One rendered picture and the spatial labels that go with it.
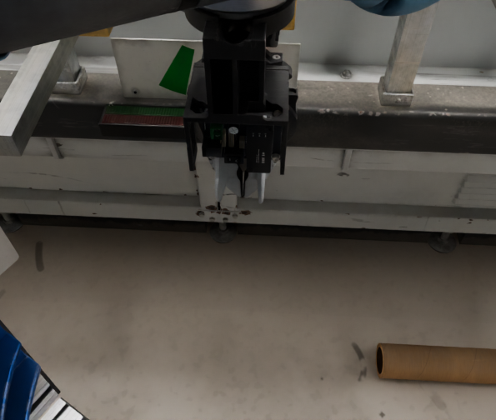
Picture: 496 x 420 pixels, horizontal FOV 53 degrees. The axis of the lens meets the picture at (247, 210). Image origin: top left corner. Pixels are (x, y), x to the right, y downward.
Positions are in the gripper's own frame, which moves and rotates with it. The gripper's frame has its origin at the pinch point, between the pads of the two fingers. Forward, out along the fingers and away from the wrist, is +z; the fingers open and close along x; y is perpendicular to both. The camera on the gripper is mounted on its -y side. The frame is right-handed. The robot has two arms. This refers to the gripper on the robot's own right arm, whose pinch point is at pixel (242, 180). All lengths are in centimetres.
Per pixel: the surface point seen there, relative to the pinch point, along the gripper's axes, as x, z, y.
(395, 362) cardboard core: 34, 75, -14
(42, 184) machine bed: -57, 64, -53
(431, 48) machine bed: 31, 17, -50
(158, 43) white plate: -13.3, 3.2, -27.5
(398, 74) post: 20.3, 7.4, -28.2
